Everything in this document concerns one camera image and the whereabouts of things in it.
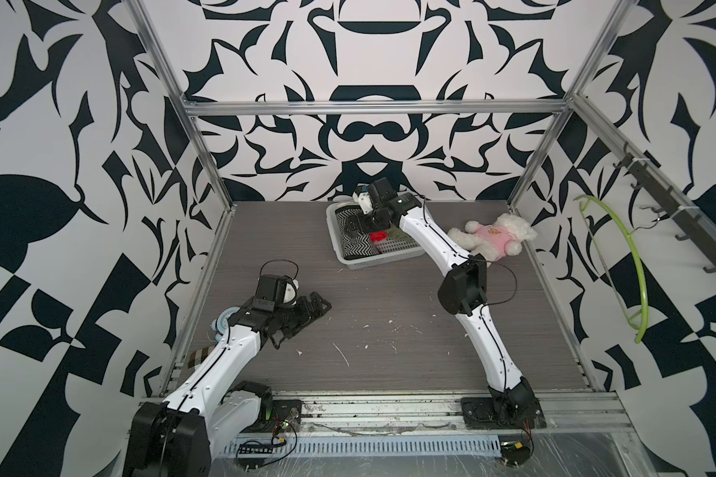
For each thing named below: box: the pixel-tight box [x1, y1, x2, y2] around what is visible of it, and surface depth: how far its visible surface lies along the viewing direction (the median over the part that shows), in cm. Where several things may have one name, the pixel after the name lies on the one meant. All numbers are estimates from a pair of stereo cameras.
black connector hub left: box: [238, 443, 274, 455], surface depth 74 cm
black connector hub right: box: [500, 441, 531, 467], surface depth 73 cm
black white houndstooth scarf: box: [335, 207, 380, 260], surface depth 98 cm
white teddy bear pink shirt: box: [447, 212, 538, 263], surface depth 102 cm
